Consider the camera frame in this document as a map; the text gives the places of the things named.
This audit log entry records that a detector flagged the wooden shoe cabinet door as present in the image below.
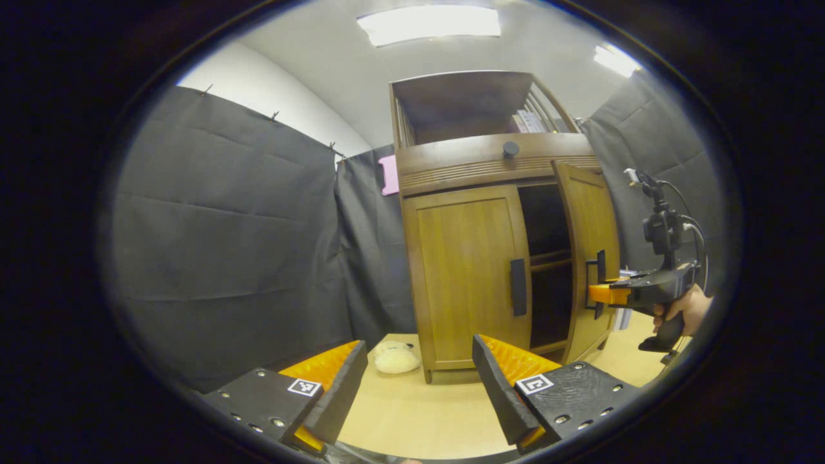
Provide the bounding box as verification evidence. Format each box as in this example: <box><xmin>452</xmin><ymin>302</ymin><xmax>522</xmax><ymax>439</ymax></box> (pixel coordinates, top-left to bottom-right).
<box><xmin>553</xmin><ymin>160</ymin><xmax>621</xmax><ymax>365</ymax></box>
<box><xmin>401</xmin><ymin>185</ymin><xmax>533</xmax><ymax>372</ymax></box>

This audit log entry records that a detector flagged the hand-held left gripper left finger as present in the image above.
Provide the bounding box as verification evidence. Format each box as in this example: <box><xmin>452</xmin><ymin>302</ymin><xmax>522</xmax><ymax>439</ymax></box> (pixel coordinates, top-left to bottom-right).
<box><xmin>201</xmin><ymin>340</ymin><xmax>369</xmax><ymax>455</ymax></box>

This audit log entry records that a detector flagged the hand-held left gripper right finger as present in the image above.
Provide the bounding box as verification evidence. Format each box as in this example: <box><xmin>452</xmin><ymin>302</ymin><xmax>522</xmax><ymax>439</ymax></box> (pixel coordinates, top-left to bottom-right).
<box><xmin>472</xmin><ymin>334</ymin><xmax>640</xmax><ymax>455</ymax></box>

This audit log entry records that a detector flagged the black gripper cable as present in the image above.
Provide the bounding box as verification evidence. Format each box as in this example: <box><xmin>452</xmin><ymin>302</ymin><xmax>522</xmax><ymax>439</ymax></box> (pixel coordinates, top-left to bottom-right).
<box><xmin>659</xmin><ymin>180</ymin><xmax>710</xmax><ymax>294</ymax></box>

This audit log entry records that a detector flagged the wooden double-door shoe cabinet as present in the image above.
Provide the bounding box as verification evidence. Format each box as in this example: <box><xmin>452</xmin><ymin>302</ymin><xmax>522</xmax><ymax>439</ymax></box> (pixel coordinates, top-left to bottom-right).
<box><xmin>389</xmin><ymin>70</ymin><xmax>623</xmax><ymax>385</ymax></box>

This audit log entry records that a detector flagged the cream plush toy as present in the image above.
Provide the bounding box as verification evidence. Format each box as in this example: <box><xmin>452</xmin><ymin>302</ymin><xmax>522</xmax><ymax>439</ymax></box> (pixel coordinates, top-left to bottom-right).
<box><xmin>374</xmin><ymin>340</ymin><xmax>422</xmax><ymax>375</ymax></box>

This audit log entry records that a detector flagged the black door handle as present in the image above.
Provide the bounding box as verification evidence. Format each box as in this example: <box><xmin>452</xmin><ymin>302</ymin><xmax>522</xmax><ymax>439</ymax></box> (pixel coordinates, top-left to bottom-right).
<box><xmin>510</xmin><ymin>258</ymin><xmax>528</xmax><ymax>317</ymax></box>
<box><xmin>585</xmin><ymin>249</ymin><xmax>607</xmax><ymax>320</ymax></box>

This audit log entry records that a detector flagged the small ceiling light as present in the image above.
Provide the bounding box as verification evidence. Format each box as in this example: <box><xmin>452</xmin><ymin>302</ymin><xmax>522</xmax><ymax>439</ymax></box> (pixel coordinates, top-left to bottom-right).
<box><xmin>593</xmin><ymin>44</ymin><xmax>642</xmax><ymax>78</ymax></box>

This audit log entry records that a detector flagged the wooden cabinet shelf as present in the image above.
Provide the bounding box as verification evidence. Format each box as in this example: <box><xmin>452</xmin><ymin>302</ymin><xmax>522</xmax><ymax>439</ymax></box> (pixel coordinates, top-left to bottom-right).
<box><xmin>530</xmin><ymin>250</ymin><xmax>573</xmax><ymax>271</ymax></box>

